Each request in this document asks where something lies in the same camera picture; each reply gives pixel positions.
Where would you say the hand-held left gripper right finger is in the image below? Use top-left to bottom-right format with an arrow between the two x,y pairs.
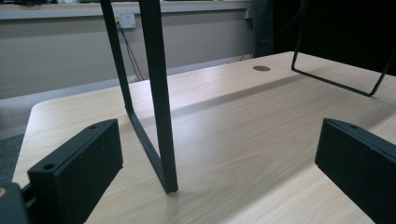
314,118 -> 396,224

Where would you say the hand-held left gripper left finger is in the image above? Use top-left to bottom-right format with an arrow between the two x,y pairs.
27,118 -> 124,224

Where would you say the dark curtain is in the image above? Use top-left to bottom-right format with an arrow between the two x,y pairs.
250,0 -> 396,77

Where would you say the thin black metal shelf leg frame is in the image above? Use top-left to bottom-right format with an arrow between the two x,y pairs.
290,0 -> 396,98

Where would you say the black cable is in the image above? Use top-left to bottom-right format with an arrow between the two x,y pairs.
115,21 -> 146,82

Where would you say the white wall socket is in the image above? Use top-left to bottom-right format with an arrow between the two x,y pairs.
119,13 -> 137,30

